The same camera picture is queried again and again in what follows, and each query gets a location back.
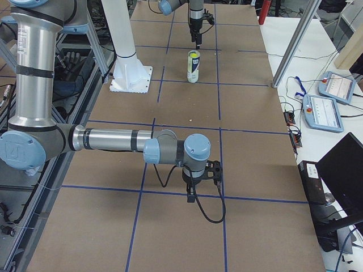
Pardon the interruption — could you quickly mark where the wooden board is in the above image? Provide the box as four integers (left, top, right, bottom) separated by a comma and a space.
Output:
335, 0, 363, 70

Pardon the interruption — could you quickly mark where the black computer box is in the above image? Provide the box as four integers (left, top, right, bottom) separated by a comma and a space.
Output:
298, 160, 335, 206

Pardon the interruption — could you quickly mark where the front teach pendant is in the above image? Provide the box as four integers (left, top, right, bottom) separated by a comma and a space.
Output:
302, 94, 344, 133

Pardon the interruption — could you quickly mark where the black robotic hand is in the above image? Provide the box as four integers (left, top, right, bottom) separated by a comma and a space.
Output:
55, 51, 86, 82

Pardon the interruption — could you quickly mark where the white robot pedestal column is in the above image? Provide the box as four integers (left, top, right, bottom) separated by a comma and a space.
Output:
102, 0, 153, 94

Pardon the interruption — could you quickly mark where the orange black adapter front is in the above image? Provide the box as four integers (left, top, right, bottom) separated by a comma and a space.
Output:
289, 129, 302, 148

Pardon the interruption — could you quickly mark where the clear tennis ball can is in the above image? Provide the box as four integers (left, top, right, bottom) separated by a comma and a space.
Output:
187, 50, 200, 83

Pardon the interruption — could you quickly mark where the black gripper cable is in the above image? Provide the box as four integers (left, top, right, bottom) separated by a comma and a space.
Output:
153, 164, 227, 224
148, 0, 213, 35

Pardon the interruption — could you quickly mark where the red cylinder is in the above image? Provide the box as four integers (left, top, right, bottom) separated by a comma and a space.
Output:
259, 0, 271, 26

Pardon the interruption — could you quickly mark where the orange black adapter rear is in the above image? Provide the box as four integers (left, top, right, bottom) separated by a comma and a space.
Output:
283, 111, 296, 125

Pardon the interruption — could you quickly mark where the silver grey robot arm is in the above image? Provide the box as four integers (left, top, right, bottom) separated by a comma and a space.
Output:
1, 1, 210, 202
158, 0, 204, 49

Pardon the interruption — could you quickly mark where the orange black adapter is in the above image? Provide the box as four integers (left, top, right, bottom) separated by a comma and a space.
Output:
283, 111, 296, 125
289, 129, 302, 148

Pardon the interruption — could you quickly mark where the blue lanyard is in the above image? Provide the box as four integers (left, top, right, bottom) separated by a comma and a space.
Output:
294, 75, 307, 100

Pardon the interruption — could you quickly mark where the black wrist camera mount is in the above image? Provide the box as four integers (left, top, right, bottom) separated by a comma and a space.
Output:
202, 9, 215, 26
204, 160, 223, 182

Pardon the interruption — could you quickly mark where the rear teach pendant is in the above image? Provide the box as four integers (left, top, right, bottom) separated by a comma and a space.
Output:
318, 71, 356, 105

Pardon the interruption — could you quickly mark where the black monitor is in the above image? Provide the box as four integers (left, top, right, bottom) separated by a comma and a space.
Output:
316, 132, 362, 212

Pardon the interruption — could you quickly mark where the teach pendant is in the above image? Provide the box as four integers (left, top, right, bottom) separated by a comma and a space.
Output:
318, 71, 356, 105
302, 94, 344, 133

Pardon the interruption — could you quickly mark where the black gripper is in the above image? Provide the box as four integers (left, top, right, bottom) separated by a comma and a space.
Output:
189, 18, 203, 48
182, 167, 212, 203

